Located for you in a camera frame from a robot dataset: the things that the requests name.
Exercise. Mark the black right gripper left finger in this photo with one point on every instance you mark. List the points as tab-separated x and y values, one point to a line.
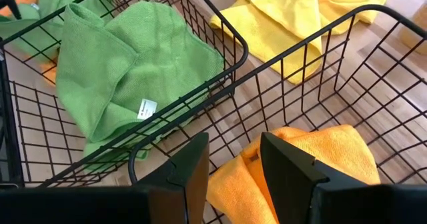
191	170

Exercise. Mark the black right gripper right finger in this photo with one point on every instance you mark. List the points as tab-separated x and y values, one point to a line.
287	170

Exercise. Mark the yellow microfiber towel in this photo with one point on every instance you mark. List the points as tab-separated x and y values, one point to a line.
280	20
353	0

